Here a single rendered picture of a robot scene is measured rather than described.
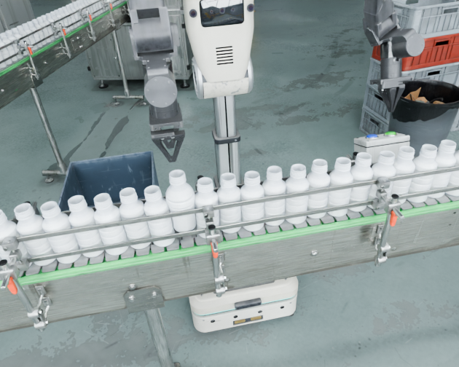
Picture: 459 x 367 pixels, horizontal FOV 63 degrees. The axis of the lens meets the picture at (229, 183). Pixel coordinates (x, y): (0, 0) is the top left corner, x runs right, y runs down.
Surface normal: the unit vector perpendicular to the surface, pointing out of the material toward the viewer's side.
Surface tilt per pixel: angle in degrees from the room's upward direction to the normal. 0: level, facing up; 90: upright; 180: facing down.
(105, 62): 90
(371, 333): 0
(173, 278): 90
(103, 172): 90
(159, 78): 89
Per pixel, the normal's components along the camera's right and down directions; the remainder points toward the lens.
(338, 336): -0.05, -0.81
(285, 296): 0.19, 0.57
